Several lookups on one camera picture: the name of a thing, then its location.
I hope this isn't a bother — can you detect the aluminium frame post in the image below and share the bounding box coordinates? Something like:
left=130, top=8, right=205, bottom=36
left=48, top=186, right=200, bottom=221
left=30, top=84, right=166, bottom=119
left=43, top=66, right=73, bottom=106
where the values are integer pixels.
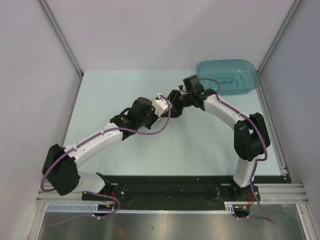
left=37, top=0, right=84, bottom=79
left=257, top=0, right=304, bottom=75

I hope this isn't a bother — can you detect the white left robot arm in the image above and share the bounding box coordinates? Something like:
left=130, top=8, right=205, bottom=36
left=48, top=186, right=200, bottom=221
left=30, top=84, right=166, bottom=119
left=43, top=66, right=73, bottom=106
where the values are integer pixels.
left=40, top=94, right=171, bottom=200

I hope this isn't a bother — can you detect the teal plastic tub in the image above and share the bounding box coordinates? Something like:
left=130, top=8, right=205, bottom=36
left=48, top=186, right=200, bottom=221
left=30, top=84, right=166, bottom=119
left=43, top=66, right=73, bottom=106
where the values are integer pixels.
left=196, top=59, right=261, bottom=95

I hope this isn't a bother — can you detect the aluminium frame post right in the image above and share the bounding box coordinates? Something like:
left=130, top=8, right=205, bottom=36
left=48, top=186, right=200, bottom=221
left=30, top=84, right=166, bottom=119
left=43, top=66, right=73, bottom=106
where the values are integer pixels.
left=257, top=0, right=304, bottom=75

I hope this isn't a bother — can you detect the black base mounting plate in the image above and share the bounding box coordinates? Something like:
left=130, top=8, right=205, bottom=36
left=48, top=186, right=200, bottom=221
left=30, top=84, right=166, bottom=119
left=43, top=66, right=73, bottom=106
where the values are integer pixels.
left=81, top=174, right=292, bottom=213

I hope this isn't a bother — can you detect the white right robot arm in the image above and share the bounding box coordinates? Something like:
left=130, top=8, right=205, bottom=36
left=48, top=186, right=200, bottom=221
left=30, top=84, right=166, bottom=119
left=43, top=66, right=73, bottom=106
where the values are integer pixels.
left=168, top=89, right=271, bottom=201

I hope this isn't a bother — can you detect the aluminium frame post left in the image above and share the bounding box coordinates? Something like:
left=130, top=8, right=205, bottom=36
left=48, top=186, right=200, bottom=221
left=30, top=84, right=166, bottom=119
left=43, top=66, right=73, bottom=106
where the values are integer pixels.
left=37, top=0, right=84, bottom=79

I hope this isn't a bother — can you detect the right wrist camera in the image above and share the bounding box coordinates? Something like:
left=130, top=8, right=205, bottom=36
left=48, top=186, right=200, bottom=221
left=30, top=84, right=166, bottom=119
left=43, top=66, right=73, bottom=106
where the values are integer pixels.
left=183, top=74, right=204, bottom=95

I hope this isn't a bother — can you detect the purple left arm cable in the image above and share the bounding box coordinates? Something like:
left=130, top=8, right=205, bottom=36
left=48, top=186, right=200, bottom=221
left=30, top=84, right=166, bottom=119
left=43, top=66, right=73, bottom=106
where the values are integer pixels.
left=39, top=94, right=172, bottom=226

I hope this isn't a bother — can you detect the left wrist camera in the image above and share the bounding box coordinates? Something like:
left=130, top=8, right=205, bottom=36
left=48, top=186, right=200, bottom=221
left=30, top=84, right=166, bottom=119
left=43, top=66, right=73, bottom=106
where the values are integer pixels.
left=152, top=93, right=170, bottom=118

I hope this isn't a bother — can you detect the white slotted cable duct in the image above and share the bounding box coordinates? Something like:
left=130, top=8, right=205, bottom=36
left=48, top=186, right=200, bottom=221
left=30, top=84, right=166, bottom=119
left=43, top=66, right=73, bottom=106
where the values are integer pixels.
left=46, top=202, right=250, bottom=215

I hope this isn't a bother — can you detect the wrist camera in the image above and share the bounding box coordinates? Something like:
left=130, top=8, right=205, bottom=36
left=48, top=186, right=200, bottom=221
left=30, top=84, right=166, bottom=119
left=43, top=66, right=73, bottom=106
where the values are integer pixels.
left=183, top=74, right=204, bottom=95
left=152, top=93, right=170, bottom=118

